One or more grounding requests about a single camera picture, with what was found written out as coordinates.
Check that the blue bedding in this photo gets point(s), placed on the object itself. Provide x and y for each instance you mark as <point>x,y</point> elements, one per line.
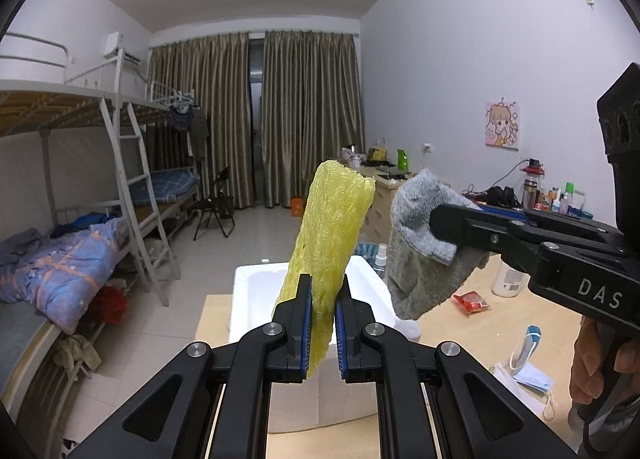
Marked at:
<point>172,184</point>

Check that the cartoon wall poster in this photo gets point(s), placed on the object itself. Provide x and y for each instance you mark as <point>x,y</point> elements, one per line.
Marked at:
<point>502,124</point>

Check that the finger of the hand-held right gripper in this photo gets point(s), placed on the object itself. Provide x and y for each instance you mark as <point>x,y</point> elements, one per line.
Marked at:
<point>550,221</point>
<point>465,231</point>

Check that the blue orange patterned blanket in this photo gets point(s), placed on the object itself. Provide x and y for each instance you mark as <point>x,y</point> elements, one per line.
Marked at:
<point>60,264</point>

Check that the grey fuzzy sock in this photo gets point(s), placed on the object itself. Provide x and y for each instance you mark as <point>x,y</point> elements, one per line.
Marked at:
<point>415,259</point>

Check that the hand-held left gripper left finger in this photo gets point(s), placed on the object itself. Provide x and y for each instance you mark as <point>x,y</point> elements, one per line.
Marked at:
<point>303,334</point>

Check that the blue spray bottle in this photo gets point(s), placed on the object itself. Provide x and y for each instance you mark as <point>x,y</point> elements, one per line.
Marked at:
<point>381,264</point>

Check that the yellow foam net sleeve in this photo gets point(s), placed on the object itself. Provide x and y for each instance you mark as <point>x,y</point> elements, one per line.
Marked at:
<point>330,219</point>

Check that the white air conditioner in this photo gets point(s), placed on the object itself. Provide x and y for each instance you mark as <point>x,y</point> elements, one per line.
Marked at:
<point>117,45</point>

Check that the light wooden desk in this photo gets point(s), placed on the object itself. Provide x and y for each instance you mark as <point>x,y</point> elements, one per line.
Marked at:
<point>382,199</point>

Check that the person's right hand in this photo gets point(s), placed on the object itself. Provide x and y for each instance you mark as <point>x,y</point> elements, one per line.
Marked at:
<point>587,364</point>

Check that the red snack packet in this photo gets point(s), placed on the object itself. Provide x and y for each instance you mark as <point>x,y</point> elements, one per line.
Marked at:
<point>471,302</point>

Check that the white lotion pump bottle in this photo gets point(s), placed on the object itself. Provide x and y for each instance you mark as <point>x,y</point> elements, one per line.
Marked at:
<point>506,284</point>

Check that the white styrofoam box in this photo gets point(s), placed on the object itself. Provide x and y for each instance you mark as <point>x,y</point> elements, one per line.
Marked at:
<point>260,289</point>

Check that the red bag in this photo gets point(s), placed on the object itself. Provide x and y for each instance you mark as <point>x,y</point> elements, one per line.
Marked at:
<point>109,304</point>

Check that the white bunk bed ladder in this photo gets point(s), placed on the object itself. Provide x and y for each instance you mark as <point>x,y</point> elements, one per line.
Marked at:
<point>135,189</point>

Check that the brown curtain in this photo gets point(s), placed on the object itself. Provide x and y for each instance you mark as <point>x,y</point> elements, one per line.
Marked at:
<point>200,89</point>
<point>310,99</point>

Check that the green plastic bottle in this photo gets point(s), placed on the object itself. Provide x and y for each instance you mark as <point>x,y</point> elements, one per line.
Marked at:
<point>401,161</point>

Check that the olive crumpled cloth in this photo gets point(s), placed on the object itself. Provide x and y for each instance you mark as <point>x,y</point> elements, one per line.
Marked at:
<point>75,354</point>

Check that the group of toiletry bottles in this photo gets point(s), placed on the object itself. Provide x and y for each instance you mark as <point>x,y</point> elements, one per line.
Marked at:
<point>562,199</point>

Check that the steel thermos bottle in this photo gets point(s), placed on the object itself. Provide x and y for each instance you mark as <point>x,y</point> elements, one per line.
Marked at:
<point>529,194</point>

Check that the black folding chair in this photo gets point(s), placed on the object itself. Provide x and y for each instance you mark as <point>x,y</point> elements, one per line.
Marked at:
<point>220,204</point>

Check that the hanging dark clothes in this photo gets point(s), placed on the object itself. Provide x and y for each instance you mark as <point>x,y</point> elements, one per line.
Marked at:
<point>192,131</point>

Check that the orange bin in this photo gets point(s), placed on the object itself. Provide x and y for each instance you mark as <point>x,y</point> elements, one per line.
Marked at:
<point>298,206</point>

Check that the black headphones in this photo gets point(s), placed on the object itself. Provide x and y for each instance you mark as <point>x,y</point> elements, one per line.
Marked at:
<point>500,196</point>

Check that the flat blue face mask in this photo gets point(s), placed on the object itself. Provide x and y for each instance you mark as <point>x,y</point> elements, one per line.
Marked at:
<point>520,399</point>

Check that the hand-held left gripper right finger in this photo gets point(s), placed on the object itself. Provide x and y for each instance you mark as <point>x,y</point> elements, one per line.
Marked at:
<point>341,334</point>

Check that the white metal bunk bed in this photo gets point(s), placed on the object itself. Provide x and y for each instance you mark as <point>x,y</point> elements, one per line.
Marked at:
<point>30,109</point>
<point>165,99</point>

